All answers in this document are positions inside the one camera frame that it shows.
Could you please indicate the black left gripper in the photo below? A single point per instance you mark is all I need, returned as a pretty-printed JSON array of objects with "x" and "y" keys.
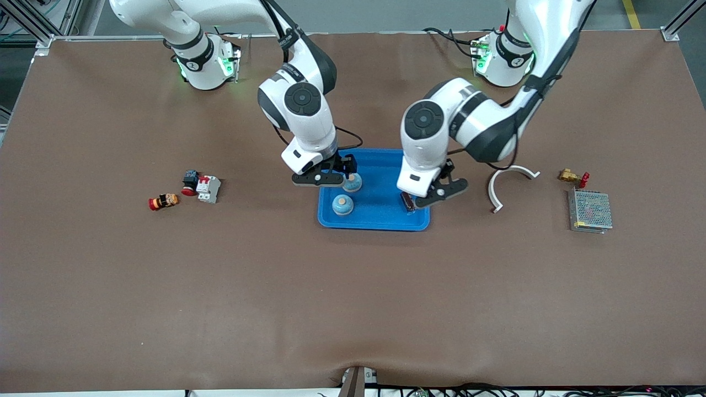
[{"x": 448, "y": 167}]

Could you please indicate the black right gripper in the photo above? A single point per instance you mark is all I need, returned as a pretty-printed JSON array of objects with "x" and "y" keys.
[{"x": 343, "y": 163}]

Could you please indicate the blue dome call bell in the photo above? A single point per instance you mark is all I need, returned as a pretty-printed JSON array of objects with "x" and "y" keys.
[
  {"x": 353, "y": 184},
  {"x": 342, "y": 205}
]

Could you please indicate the dark brown terminal block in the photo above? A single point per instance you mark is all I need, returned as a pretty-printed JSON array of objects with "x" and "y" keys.
[{"x": 409, "y": 205}]

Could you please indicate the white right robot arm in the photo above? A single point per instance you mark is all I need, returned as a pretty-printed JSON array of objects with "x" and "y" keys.
[{"x": 306, "y": 127}]

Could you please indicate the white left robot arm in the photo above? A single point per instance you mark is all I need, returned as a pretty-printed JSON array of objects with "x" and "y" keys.
[{"x": 424, "y": 149}]

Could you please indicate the white curved plastic clip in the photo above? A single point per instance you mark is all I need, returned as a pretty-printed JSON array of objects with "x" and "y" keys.
[{"x": 491, "y": 190}]

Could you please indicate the blue plastic tray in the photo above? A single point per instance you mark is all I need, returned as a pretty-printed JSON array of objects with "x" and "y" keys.
[{"x": 375, "y": 212}]

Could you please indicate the brown table mat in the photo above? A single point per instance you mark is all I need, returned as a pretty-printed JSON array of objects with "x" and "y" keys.
[{"x": 353, "y": 286}]

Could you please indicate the metal mesh power supply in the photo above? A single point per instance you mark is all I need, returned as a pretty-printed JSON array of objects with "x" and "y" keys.
[{"x": 590, "y": 209}]

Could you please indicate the red orange emergency stop button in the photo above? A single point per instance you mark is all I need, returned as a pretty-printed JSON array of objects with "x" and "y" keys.
[{"x": 164, "y": 202}]

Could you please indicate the yellow floor tape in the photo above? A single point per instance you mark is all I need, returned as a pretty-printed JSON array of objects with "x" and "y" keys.
[{"x": 632, "y": 15}]

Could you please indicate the white circuit breaker red switch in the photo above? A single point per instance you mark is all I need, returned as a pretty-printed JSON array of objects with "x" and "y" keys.
[{"x": 209, "y": 190}]

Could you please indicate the black red push button switch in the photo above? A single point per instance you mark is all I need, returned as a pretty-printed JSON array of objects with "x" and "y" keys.
[{"x": 191, "y": 179}]

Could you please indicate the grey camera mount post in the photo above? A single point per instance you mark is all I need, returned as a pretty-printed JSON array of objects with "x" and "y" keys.
[{"x": 353, "y": 383}]

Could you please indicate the aluminium frame profile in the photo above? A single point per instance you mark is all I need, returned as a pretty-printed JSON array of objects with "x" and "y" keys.
[
  {"x": 670, "y": 34},
  {"x": 43, "y": 41}
]

